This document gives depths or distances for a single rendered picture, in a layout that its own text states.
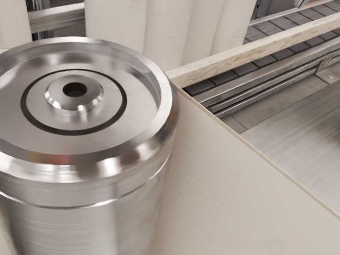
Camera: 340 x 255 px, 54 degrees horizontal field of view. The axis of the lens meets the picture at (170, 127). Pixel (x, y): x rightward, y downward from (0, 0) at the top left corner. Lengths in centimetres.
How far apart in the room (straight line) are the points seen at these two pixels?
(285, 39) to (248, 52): 7
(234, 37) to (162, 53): 11
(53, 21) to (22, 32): 7
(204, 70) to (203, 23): 5
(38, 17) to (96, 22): 5
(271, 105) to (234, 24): 14
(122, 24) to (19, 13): 8
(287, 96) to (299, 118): 12
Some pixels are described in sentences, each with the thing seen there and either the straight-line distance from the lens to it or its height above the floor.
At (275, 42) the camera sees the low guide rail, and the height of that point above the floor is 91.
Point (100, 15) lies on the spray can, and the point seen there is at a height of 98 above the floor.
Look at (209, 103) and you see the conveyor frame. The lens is 38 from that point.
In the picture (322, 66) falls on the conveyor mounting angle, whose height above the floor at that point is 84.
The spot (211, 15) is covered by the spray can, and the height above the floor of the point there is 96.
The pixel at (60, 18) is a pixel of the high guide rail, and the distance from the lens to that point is 32.
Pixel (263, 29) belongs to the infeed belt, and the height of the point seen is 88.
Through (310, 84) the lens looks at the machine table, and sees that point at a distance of 55.
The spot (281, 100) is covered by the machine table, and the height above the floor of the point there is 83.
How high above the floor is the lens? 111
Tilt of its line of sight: 44 degrees down
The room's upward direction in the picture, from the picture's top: 11 degrees clockwise
